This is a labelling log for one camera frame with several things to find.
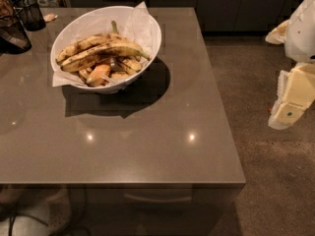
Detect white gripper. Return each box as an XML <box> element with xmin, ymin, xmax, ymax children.
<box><xmin>265</xmin><ymin>0</ymin><xmax>315</xmax><ymax>130</ymax></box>

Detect dark container left edge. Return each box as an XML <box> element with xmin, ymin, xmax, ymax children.
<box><xmin>0</xmin><ymin>0</ymin><xmax>32</xmax><ymax>54</ymax></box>

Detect black mesh cup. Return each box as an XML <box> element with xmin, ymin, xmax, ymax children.
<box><xmin>14</xmin><ymin>0</ymin><xmax>46</xmax><ymax>31</ymax></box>

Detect orange fruit piece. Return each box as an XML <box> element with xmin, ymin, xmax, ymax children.
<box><xmin>87</xmin><ymin>64</ymin><xmax>110</xmax><ymax>88</ymax></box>

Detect black cable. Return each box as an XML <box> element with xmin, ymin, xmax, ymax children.
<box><xmin>8</xmin><ymin>209</ymin><xmax>50</xmax><ymax>236</ymax></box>

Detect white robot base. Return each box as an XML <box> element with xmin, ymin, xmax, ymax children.
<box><xmin>0</xmin><ymin>185</ymin><xmax>72</xmax><ymax>236</ymax></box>

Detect white bowl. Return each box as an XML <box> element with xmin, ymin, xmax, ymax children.
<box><xmin>50</xmin><ymin>4</ymin><xmax>161</xmax><ymax>93</ymax></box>

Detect spotted banana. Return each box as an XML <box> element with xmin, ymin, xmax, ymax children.
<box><xmin>56</xmin><ymin>21</ymin><xmax>126</xmax><ymax>65</ymax></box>
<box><xmin>60</xmin><ymin>42</ymin><xmax>151</xmax><ymax>73</ymax></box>

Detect small wrapper on table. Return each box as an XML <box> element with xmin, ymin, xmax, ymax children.
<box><xmin>43</xmin><ymin>13</ymin><xmax>58</xmax><ymax>23</ymax></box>

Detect small banana pieces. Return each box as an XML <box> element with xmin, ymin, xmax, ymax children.
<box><xmin>78</xmin><ymin>57</ymin><xmax>142</xmax><ymax>86</ymax></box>

